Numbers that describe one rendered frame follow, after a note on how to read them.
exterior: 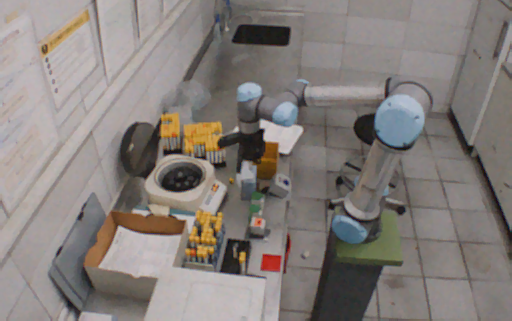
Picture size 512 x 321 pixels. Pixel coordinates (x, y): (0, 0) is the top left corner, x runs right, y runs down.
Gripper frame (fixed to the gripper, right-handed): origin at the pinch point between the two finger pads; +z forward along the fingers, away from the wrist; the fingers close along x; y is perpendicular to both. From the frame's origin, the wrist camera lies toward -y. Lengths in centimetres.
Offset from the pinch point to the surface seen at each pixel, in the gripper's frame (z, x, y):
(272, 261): 19.7, -20.3, 16.1
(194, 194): 7.8, -7.1, -16.7
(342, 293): 46, -9, 44
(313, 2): 2, 230, -4
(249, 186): 11.0, 6.1, 0.7
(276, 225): 19.3, -3.6, 13.9
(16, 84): -54, -45, -43
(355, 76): 69, 238, 39
